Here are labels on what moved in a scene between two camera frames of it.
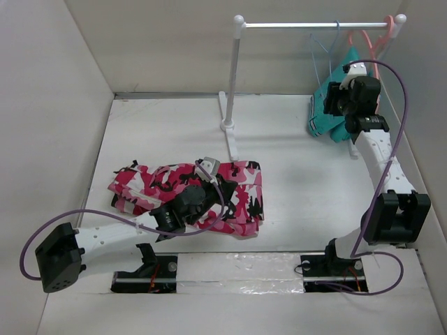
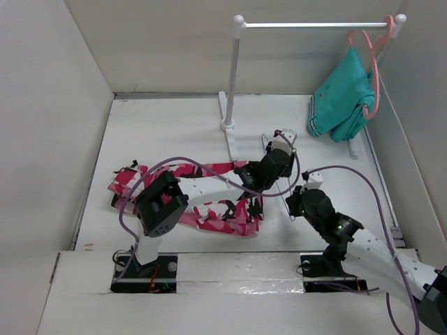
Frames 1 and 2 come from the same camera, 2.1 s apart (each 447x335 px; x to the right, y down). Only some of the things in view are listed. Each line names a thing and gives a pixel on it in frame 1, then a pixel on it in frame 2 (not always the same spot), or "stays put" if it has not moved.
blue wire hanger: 329,51 → 264,137
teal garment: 320,121 stays put
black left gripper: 227,187 → 286,172
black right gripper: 332,93 → 295,197
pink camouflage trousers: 137,190 stays put
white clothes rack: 239,24 stays put
